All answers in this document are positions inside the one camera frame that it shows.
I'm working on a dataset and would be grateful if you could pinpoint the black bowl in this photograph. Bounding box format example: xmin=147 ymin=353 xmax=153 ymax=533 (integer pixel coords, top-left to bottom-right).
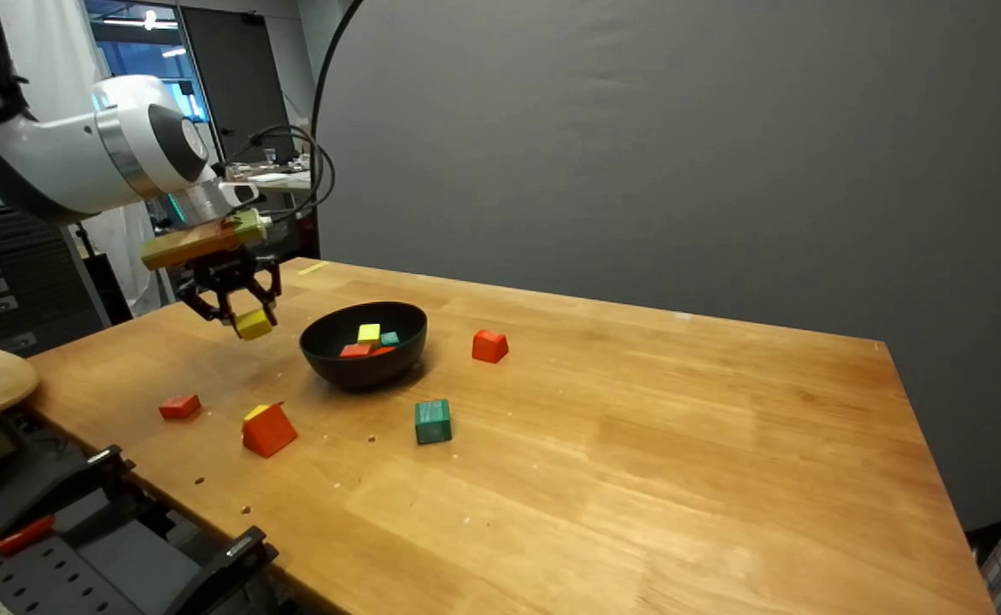
xmin=297 ymin=296 xmax=430 ymax=396

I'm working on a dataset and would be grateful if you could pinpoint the large yellow wooden block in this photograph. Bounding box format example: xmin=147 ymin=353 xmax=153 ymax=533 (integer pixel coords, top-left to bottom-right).
xmin=233 ymin=304 xmax=277 ymax=345

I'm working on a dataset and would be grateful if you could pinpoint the grey photo backdrop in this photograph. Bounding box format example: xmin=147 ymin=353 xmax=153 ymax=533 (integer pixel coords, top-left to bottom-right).
xmin=310 ymin=0 xmax=1001 ymax=535

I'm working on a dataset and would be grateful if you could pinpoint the black pole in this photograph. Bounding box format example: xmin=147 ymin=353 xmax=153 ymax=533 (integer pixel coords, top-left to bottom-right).
xmin=63 ymin=216 xmax=138 ymax=328

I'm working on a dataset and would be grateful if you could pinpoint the large orange-red wooden block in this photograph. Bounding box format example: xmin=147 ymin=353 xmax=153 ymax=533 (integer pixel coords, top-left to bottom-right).
xmin=240 ymin=396 xmax=301 ymax=460

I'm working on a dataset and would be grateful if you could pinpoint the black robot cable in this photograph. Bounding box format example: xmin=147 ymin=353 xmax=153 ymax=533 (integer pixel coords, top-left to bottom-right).
xmin=250 ymin=119 xmax=340 ymax=226

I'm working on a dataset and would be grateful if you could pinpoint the wrist mounted camera box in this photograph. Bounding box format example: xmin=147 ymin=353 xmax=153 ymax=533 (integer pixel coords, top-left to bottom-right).
xmin=138 ymin=205 xmax=275 ymax=272

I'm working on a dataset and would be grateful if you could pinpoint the black equipment case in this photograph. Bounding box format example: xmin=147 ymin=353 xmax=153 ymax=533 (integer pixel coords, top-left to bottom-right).
xmin=0 ymin=201 xmax=112 ymax=359

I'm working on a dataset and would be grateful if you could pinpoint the black clamp orange handle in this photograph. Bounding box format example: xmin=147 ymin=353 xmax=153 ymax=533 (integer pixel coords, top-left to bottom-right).
xmin=161 ymin=523 xmax=287 ymax=615
xmin=0 ymin=441 xmax=144 ymax=561

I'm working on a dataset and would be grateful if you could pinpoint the dark flat panel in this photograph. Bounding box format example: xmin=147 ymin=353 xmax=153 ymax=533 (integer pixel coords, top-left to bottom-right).
xmin=177 ymin=7 xmax=291 ymax=163

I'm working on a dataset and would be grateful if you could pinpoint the black perforated mounting board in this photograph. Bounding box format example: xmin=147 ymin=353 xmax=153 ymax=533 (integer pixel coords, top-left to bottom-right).
xmin=0 ymin=404 xmax=331 ymax=615

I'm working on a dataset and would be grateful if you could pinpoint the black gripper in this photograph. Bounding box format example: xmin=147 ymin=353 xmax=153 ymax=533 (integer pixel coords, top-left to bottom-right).
xmin=176 ymin=246 xmax=287 ymax=328

